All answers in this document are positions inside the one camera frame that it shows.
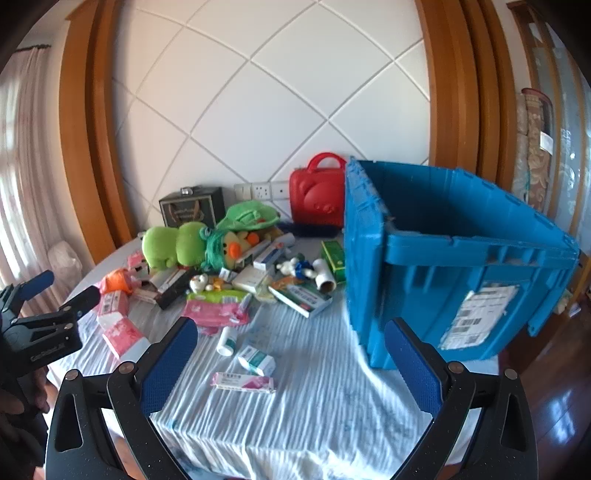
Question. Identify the white and blue long box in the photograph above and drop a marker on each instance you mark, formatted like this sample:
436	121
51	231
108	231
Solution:
270	254

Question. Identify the person's left hand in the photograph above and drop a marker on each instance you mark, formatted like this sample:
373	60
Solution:
18	401

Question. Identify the white wall socket strip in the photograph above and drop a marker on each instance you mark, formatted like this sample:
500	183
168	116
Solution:
263	190

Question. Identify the pink tissue pack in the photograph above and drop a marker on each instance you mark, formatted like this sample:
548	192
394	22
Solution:
113	303
122	334

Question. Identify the white and blue toy figure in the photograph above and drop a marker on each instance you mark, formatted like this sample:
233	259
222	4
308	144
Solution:
295	267

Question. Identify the pink wet wipes pack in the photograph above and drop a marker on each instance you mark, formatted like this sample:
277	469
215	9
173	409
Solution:
214	309

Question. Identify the green plush hat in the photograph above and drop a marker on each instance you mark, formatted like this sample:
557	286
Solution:
247	212

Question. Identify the clear plastic bag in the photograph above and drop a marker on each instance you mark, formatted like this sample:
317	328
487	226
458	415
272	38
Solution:
64	261

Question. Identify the blue quilted bag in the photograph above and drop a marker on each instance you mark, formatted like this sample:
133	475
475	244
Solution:
415	295

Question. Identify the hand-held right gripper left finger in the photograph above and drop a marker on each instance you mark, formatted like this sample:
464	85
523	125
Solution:
168	369

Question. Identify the rolled patterned fabric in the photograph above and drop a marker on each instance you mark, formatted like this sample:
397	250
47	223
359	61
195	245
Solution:
535	161

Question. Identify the curved wooden wall frame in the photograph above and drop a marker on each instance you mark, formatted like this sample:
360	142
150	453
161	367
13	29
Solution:
92	138
461	92

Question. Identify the green and white medicine box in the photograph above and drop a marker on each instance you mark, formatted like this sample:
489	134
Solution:
256	360

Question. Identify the pink medicine box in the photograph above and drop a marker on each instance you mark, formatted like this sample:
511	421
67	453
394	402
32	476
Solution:
242	382

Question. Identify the red bag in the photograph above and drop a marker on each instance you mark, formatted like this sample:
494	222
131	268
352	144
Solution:
316	194

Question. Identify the green plush frog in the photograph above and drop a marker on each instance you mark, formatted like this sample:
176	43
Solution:
171	244

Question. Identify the dark box with gold print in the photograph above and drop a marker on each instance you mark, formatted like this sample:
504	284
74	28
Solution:
191	210

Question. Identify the pale pink curtain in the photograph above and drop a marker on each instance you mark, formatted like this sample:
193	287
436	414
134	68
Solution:
18	161

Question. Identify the small white toy figure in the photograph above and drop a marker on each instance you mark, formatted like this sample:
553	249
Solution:
198	282

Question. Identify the green carton box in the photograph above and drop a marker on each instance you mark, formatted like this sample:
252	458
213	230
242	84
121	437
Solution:
333	258

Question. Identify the glass cabinet door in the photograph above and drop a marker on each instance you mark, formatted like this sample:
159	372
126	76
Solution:
572	161

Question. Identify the pink and white small box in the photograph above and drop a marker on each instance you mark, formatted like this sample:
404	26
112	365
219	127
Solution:
137	264

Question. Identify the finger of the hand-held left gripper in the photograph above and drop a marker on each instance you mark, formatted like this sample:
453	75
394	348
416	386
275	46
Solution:
39	282
85	302

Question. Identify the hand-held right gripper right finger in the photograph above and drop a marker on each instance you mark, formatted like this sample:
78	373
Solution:
413	374

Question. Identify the orange crumpled packet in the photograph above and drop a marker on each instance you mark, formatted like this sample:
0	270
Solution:
115	279

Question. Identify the black long box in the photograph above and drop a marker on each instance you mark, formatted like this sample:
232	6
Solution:
173	290

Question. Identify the desktop with striped white cloth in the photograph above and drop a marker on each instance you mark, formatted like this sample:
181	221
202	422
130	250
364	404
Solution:
314	406

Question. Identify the white flat box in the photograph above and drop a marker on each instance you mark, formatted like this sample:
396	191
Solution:
249	279

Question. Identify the small white bottle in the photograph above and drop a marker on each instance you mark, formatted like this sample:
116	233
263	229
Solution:
226	341

